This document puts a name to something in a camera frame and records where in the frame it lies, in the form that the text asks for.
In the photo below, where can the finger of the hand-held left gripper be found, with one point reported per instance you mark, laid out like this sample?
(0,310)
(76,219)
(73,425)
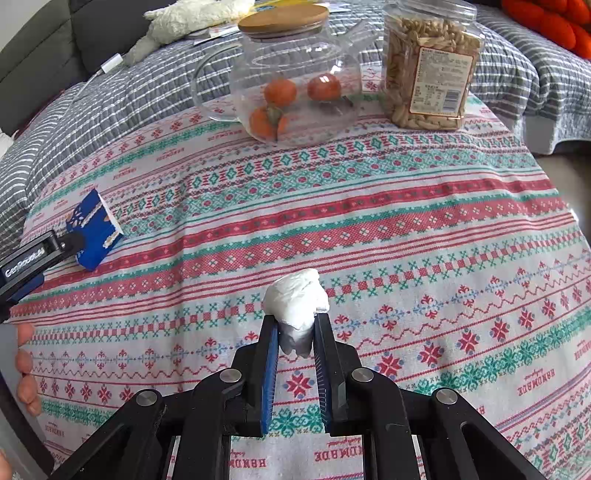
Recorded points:
(71,244)

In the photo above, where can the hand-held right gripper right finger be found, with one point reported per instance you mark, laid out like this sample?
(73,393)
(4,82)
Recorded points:
(323,369)

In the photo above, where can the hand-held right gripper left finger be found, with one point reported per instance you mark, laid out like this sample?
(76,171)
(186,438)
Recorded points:
(270,369)

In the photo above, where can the small blue snack box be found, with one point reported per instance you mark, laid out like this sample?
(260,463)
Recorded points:
(94,230)

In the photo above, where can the white tissue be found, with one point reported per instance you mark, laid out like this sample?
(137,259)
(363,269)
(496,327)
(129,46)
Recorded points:
(295,295)

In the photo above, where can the person's left hand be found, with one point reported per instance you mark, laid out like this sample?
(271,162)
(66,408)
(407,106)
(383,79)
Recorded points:
(27,387)

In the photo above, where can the grey striped blanket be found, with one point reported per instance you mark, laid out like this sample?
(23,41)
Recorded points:
(138,97)

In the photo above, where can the grey sofa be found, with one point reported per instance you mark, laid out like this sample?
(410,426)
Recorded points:
(41,50)

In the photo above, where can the orange tangerine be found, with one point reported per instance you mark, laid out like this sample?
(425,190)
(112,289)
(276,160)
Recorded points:
(324,87)
(280,92)
(265,123)

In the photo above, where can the white plush toy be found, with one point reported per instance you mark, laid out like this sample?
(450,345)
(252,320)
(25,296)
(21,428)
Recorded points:
(194,14)

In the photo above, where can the glass teapot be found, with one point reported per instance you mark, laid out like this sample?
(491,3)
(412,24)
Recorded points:
(295,60)

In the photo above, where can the round wooden lid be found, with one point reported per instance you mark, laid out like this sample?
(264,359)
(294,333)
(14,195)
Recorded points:
(281,21)

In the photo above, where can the clear plastic snack jar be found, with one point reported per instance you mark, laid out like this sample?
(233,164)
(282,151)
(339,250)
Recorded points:
(429,55)

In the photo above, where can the orange cushion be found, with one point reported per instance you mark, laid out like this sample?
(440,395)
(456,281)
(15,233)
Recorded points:
(549,18)

